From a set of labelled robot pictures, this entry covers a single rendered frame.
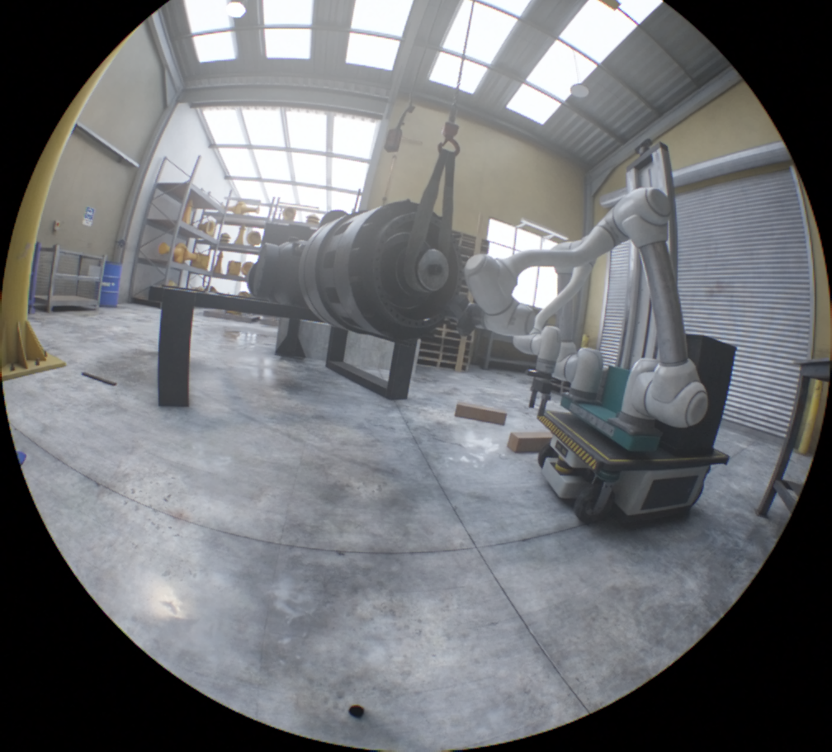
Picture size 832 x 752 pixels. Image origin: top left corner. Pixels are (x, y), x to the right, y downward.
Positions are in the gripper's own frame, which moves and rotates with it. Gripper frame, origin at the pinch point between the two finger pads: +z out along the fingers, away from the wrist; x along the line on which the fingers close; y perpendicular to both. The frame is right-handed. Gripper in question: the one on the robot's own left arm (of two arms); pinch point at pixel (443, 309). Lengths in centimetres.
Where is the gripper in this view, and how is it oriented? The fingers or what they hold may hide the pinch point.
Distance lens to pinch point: 113.7
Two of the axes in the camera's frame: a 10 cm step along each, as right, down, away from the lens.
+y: 6.2, -6.9, 3.7
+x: -4.7, -7.1, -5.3
